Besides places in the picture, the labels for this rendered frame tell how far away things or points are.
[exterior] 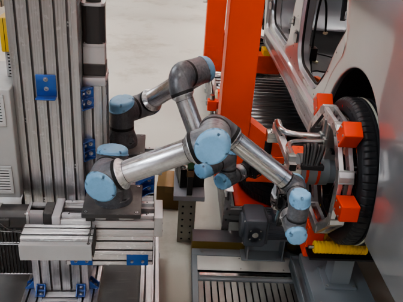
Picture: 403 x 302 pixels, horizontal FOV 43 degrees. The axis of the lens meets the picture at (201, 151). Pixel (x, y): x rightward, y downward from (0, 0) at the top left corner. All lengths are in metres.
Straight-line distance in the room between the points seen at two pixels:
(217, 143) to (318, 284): 1.23
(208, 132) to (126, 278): 1.16
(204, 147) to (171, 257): 1.49
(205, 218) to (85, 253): 1.55
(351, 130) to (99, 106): 0.99
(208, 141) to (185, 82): 0.47
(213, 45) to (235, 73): 1.97
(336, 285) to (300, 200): 0.96
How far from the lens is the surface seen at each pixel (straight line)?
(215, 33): 4.47
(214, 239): 2.99
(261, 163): 1.85
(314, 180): 2.28
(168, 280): 2.90
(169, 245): 3.14
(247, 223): 2.71
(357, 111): 2.17
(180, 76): 2.05
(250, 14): 2.47
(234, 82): 2.56
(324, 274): 2.72
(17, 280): 2.65
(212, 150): 1.65
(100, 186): 1.78
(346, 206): 2.03
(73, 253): 1.98
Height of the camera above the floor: 1.91
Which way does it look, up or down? 27 degrees down
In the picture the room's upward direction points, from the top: 4 degrees clockwise
